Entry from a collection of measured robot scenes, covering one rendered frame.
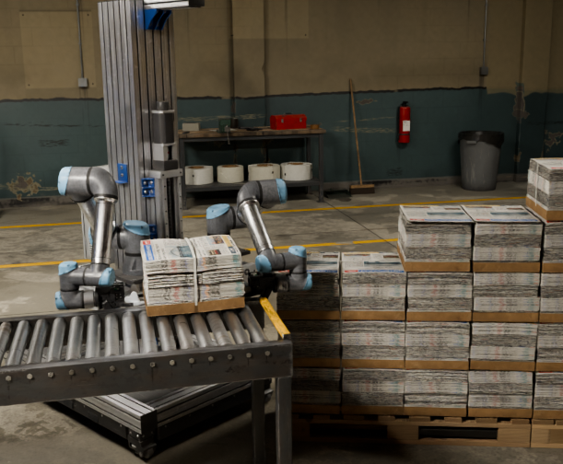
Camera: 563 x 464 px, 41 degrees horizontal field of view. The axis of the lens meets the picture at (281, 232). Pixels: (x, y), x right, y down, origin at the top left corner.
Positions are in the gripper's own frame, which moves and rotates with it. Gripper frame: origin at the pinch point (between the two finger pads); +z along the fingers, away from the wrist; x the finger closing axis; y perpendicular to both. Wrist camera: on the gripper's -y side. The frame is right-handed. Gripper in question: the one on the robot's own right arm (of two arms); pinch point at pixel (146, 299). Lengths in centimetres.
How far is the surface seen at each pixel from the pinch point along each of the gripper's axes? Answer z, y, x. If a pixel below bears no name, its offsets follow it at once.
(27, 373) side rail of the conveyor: -40, -2, -63
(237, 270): 34.8, 16.3, -23.0
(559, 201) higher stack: 175, 35, -17
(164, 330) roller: 5.2, -0.3, -37.5
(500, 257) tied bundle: 152, 10, -11
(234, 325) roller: 30.9, -0.4, -38.6
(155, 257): 3.9, 22.8, -20.0
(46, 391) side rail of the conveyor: -35, -9, -63
